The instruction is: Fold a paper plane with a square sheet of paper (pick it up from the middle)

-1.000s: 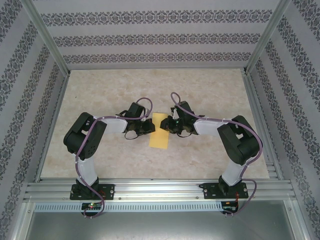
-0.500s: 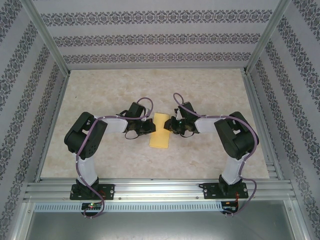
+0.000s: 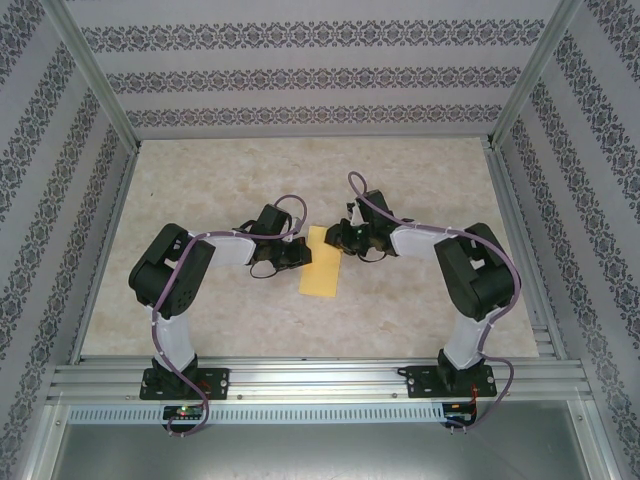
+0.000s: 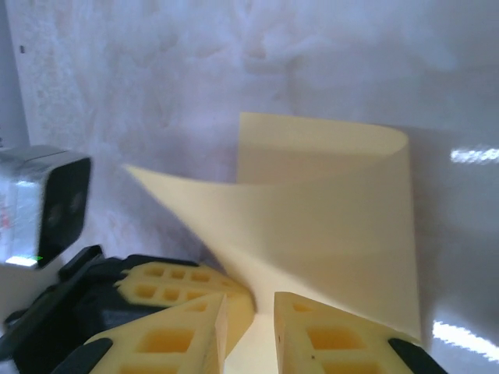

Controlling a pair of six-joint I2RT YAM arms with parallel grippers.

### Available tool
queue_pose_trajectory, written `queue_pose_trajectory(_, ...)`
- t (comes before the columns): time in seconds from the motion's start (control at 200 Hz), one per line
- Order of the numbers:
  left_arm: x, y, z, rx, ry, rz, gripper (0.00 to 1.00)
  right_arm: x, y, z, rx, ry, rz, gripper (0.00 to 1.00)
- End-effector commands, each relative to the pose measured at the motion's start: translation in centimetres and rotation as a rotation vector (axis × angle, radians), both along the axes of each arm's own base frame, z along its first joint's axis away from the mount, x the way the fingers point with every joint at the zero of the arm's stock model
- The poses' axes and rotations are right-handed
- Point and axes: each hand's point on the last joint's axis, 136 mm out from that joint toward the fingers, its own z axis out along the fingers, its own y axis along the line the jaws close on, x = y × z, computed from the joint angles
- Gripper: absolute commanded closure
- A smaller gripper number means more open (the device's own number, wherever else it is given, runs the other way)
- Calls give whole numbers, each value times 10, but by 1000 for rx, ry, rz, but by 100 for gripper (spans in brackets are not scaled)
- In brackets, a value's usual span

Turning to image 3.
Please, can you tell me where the yellow square paper sheet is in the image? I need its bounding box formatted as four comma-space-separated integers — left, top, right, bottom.
298, 225, 343, 301

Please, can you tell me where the grey sheet metal tray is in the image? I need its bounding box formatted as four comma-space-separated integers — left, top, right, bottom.
49, 422, 591, 480

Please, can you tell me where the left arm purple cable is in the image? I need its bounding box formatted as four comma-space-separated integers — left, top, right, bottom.
149, 194, 308, 440

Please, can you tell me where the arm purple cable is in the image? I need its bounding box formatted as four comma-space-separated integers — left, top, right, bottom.
149, 194, 308, 440
347, 171, 522, 435

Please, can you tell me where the aluminium mounting rail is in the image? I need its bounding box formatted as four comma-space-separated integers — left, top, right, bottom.
47, 355, 595, 404

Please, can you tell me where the aluminium side rail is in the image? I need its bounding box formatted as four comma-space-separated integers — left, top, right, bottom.
68, 142, 144, 365
482, 141, 570, 360

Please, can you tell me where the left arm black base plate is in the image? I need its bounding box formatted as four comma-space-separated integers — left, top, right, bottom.
139, 367, 232, 402

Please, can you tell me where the slotted grey cable duct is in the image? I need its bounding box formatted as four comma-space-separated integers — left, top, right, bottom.
67, 402, 449, 425

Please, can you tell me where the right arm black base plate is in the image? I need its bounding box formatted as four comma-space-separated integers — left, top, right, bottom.
405, 364, 499, 400

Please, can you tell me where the aluminium frame post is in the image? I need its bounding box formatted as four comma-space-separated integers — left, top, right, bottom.
42, 0, 143, 151
487, 0, 585, 150

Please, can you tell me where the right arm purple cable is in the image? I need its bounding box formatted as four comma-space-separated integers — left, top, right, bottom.
347, 171, 522, 435

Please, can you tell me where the aluminium frame beam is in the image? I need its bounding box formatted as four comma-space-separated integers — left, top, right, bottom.
14, 399, 71, 480
567, 399, 629, 480

